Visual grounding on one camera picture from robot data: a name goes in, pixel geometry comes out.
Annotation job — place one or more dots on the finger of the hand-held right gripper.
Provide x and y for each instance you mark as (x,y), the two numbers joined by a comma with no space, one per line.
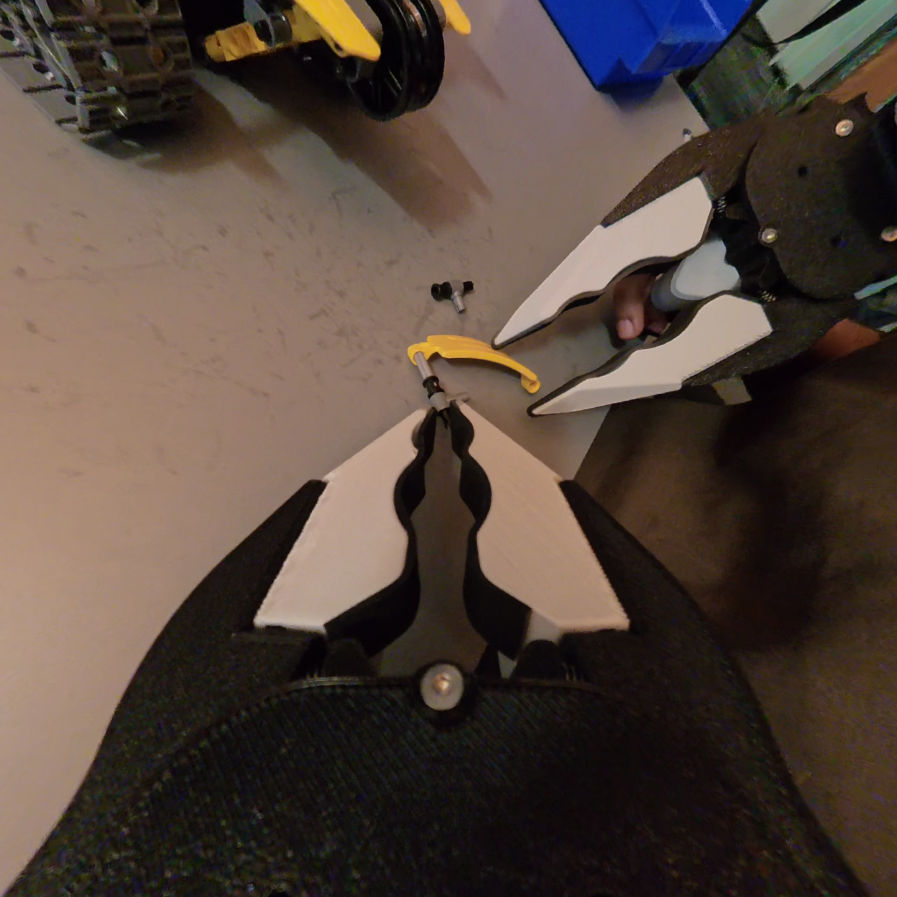
(645,238)
(701,343)

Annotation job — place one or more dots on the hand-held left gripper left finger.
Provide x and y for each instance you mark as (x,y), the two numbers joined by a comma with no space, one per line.
(336,546)

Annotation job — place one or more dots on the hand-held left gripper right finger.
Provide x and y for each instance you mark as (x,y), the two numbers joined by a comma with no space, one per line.
(553,553)

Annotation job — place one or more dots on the long grey black axle assembly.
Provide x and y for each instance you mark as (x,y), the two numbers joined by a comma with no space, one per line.
(438,396)

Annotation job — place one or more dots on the yellow curved toy panel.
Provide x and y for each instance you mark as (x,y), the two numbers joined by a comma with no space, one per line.
(476,350)

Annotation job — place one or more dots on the short black grey pin connector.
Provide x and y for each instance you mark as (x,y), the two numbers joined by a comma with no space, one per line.
(448,291)

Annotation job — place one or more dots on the person's right hand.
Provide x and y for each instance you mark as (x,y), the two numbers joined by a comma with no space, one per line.
(634,308)

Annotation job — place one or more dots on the grey metal case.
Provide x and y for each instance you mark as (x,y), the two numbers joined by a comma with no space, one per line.
(827,49)

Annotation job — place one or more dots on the blue plastic bin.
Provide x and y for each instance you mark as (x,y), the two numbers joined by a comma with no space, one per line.
(631,35)

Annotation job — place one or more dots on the yellow black toy tracked vehicle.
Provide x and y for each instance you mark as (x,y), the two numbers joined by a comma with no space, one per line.
(392,63)

